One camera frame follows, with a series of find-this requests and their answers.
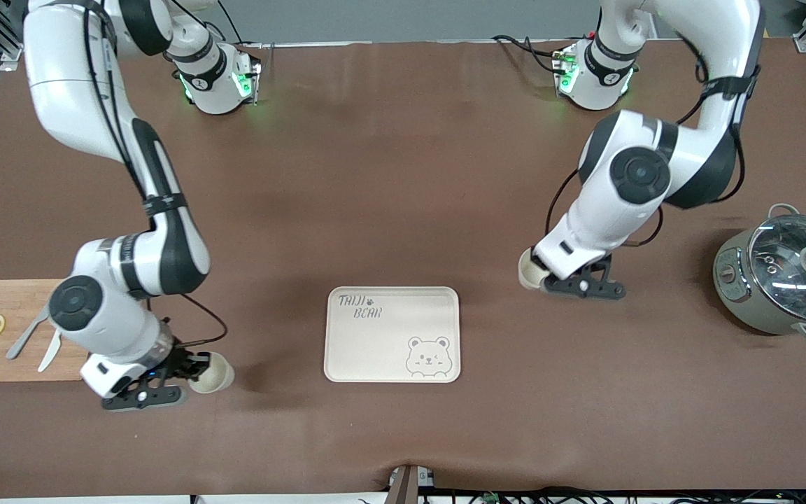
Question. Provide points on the white IKEA cup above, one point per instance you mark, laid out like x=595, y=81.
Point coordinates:
x=530, y=274
x=213, y=373

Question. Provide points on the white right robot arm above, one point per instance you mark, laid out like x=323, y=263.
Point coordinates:
x=165, y=259

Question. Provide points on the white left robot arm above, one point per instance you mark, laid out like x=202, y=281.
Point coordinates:
x=637, y=175

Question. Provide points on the white plastic knife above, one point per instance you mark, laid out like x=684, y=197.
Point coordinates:
x=50, y=353

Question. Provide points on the grey plastic knife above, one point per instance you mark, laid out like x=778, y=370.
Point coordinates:
x=25, y=339

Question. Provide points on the brown table mat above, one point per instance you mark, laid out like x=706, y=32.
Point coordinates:
x=403, y=175

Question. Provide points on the beige bear print tray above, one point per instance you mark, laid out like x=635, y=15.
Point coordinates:
x=389, y=336

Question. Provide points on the grey electric cooking pot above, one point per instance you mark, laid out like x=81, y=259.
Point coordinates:
x=739, y=294

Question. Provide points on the glass pot lid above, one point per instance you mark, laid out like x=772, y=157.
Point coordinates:
x=795, y=280

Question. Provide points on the metal table clamp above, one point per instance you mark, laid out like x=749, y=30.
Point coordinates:
x=406, y=486

